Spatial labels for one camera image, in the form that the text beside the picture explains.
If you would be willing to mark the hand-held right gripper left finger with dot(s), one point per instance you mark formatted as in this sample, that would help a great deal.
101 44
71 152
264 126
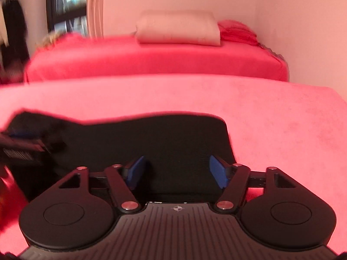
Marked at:
137 172

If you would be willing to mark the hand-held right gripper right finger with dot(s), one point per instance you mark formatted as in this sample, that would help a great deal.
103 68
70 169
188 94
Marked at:
218 172

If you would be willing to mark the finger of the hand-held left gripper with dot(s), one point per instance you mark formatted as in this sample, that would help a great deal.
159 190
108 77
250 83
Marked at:
55 145

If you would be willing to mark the black pants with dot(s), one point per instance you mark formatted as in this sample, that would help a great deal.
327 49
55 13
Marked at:
162 140

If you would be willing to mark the beige crumpled cloth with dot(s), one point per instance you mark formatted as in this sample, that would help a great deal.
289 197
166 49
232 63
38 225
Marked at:
51 39

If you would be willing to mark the hanging dark clothes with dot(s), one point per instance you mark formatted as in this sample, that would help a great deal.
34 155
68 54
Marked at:
13 40

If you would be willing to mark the pink bed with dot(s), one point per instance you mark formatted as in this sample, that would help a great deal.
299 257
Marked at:
151 57

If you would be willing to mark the folded red blanket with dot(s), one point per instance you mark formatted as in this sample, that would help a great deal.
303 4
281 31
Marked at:
237 32

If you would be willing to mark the dark framed window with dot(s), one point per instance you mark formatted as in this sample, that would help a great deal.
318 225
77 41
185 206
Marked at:
67 2

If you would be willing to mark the white curtain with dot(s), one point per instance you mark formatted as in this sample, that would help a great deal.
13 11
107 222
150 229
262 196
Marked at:
95 5

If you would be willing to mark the pink embossed pillow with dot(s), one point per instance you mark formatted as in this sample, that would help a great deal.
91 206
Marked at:
177 27

